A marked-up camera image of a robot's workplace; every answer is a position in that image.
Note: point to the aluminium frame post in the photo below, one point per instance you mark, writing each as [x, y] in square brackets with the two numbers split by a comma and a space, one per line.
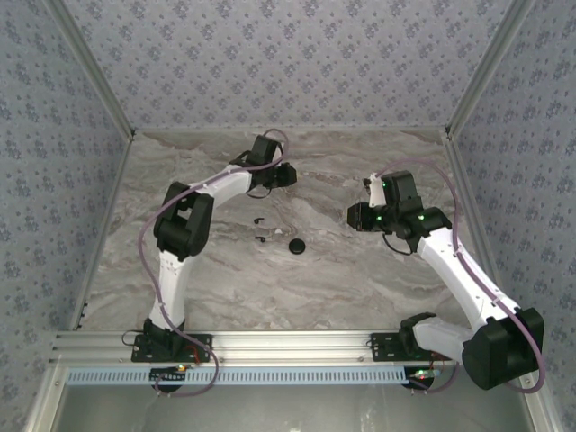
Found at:
[487, 67]
[93, 67]

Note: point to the black earbud charging case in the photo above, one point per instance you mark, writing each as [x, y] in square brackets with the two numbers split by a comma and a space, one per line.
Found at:
[297, 246]

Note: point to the long aluminium base rail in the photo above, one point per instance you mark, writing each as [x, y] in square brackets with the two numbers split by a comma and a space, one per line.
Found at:
[292, 346]

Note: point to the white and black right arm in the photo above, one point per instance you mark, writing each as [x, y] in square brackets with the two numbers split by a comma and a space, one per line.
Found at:
[463, 274]

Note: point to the wide aluminium side rail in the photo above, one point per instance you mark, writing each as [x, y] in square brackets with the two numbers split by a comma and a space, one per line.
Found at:
[474, 225]

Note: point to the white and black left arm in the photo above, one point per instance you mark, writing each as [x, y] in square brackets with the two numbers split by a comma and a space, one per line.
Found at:
[171, 288]

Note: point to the grey metal base panel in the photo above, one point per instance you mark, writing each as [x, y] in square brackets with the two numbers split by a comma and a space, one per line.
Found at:
[292, 409]

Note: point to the thin aluminium side rail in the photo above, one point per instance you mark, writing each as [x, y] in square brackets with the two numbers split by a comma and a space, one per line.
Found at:
[106, 225]

